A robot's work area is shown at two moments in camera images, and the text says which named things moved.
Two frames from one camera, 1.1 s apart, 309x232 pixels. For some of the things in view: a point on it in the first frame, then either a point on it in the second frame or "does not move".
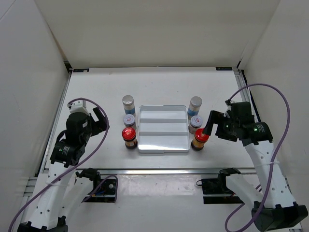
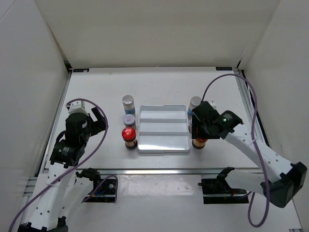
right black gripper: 214,117 -> 195,123
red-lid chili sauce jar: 198,143 does not move
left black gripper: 102,121 does not move
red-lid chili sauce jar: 129,135 does not move
